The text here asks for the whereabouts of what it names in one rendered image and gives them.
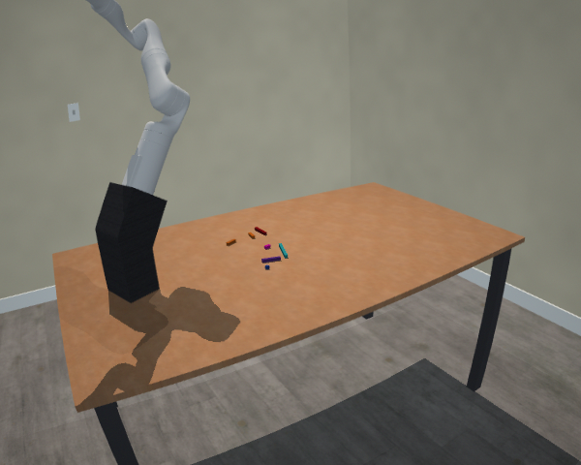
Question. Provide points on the purple rod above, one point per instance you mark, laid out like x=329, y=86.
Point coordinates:
x=266, y=260

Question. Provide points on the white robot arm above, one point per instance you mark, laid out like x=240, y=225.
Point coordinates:
x=146, y=165

